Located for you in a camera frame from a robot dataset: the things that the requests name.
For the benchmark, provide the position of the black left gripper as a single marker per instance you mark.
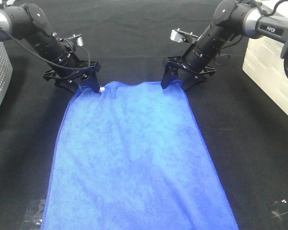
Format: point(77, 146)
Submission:
point(69, 79)

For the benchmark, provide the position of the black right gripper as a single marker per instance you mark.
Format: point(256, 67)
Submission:
point(196, 76)

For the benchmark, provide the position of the blue microfibre towel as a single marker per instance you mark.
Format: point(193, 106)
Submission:
point(133, 158)

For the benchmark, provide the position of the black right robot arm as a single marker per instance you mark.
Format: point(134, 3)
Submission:
point(231, 18)

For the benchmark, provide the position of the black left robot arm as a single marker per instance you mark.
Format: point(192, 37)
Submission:
point(27, 25)

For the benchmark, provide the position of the cream plastic storage box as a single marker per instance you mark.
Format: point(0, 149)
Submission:
point(264, 65)

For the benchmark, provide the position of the clear tape strip left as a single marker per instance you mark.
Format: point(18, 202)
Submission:
point(33, 217)

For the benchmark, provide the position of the clear tape strip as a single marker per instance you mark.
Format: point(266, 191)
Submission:
point(278, 210)
point(33, 217)

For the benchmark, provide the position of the clear tape strip right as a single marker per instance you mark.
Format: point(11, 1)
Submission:
point(278, 210)

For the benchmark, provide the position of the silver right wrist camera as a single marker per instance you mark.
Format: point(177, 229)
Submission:
point(180, 36)

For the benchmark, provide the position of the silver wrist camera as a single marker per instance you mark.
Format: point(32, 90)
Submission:
point(74, 39)
point(180, 36)

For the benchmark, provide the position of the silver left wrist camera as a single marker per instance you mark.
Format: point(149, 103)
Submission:
point(74, 39)

